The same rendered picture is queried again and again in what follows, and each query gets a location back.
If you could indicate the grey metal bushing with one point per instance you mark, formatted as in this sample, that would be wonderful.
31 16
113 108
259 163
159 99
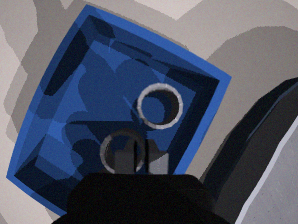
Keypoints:
176 101
104 170
108 159

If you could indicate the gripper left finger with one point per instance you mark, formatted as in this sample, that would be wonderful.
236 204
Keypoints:
125 160

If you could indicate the blue square tray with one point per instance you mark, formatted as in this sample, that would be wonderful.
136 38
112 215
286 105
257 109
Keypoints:
90 89

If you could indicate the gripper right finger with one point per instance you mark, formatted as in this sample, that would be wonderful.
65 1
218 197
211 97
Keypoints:
158 160

